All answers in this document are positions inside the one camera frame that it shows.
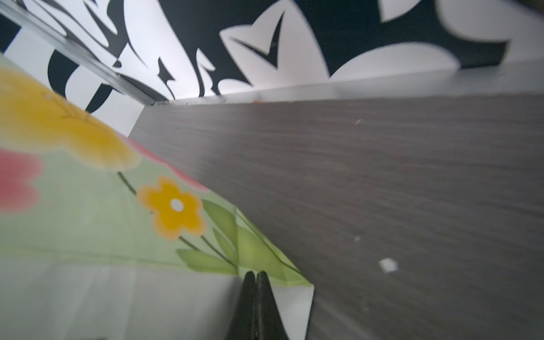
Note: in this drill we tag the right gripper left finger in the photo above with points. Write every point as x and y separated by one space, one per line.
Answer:
242 323

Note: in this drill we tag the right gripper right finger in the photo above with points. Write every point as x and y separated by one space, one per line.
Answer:
269 325

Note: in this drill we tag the aluminium cage frame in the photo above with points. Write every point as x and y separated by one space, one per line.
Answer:
73 51

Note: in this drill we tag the floral paper gift bag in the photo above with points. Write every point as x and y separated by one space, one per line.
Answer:
101 239

